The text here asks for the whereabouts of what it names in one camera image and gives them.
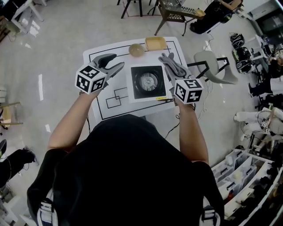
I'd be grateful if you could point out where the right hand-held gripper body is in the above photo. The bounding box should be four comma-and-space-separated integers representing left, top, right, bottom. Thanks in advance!
168, 68, 204, 105

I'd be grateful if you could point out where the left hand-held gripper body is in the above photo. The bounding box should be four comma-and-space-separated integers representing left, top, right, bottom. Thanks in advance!
75, 57, 109, 96

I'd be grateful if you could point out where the grey cloth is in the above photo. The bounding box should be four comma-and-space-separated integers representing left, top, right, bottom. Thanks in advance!
158, 52, 190, 82

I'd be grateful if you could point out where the white portable stove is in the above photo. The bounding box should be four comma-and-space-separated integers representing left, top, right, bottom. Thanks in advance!
125, 61, 174, 104

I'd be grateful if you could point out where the person's left forearm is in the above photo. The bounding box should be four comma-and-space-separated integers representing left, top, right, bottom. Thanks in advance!
47, 90, 100, 153

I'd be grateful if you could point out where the person's right forearm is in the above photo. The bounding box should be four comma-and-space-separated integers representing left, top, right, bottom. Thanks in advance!
176, 102, 210, 164

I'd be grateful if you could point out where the round beige bowl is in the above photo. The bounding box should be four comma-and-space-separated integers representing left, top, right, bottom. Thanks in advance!
128, 43, 145, 58

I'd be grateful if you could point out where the grey shell chair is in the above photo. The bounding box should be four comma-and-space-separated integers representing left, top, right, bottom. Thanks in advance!
187, 51, 239, 85

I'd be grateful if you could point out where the yellow rectangular tray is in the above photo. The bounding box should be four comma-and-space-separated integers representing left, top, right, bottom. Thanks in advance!
145, 36, 167, 51

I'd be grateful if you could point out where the black helmet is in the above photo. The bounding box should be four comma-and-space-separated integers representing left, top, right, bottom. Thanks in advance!
229, 32, 245, 48
232, 47, 253, 74

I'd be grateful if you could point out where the white robot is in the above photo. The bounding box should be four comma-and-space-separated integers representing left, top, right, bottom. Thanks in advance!
233, 107, 283, 142

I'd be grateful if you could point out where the brown lattice chair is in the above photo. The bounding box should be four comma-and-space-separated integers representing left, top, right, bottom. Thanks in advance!
154, 0, 207, 37

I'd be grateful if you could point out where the wooden stool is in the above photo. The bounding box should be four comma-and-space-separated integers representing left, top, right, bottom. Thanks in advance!
0, 101, 24, 133

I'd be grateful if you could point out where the white side table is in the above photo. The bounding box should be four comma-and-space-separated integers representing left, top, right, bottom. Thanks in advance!
0, 0, 47, 34

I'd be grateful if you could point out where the person's black shirt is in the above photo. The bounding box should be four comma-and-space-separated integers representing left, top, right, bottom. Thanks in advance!
27, 114, 225, 226

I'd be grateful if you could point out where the white storage bin rack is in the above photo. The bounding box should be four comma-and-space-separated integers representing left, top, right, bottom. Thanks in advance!
210, 148, 283, 221

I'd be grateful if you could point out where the black cable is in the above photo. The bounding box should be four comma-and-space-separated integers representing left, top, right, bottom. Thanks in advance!
164, 111, 181, 139

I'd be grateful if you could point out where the black chair frame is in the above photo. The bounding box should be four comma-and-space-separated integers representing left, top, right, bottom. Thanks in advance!
116, 0, 160, 19

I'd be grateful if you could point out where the white harness strap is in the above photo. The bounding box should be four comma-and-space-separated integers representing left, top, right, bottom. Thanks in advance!
36, 187, 58, 226
199, 196, 222, 226

